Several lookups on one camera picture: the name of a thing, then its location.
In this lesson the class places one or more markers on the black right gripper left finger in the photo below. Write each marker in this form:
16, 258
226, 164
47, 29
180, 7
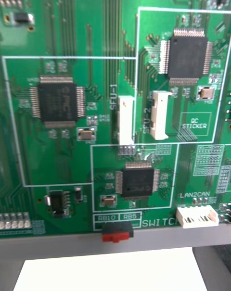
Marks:
9, 276

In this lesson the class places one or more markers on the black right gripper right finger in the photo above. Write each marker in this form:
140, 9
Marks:
214, 269

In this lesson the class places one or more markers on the green circuit board grey frame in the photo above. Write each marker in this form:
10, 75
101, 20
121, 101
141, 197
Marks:
108, 103

